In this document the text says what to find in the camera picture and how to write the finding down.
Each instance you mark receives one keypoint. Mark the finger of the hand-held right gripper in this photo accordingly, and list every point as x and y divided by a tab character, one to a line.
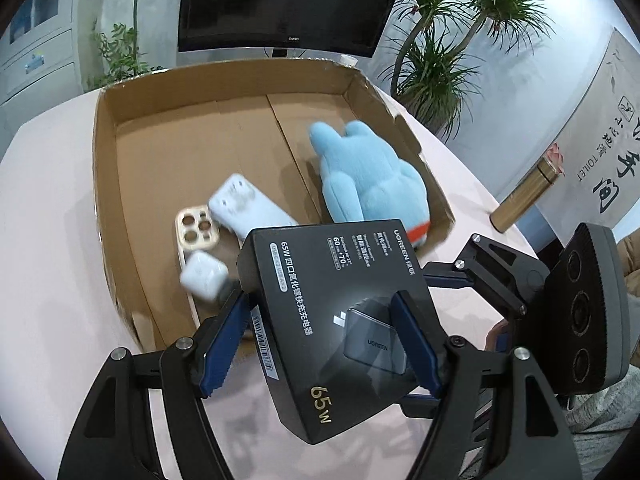
470	410
495	270

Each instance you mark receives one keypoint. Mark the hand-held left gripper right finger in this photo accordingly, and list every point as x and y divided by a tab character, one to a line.
415	345

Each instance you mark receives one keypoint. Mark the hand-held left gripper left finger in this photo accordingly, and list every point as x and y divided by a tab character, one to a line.
222	350

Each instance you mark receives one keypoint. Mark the white earbuds case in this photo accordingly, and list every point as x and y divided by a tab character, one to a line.
202	275

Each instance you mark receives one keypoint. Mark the clear beige-rimmed phone case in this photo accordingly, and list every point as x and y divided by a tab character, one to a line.
189	247

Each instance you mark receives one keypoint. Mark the black charger box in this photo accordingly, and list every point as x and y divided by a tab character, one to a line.
320	270

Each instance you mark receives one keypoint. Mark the pale blue phone case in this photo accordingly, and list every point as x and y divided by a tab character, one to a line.
255	210

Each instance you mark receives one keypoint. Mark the brown cardboard box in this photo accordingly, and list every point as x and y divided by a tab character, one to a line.
200	150

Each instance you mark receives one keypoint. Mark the gold thermos bottle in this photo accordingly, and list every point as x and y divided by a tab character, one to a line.
525	195

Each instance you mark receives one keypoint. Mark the person's grey clothing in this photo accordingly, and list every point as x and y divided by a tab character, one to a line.
610	435

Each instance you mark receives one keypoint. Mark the blue plush toy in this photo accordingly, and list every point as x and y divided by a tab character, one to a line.
370	180

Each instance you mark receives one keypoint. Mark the spiky palm potted plant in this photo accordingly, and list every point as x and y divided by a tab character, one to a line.
440	60

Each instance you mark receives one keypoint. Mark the small white cup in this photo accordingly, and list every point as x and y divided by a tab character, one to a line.
347	60

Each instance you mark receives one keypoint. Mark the thin leafy green plant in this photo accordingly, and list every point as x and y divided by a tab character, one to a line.
122	45

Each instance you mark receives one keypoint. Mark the black television screen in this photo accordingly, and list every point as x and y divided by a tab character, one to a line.
290	0

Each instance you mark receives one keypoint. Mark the grey glass-door cabinet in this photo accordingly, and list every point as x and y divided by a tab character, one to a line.
35	40

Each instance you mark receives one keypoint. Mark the white wall sign panel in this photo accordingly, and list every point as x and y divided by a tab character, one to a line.
595	125

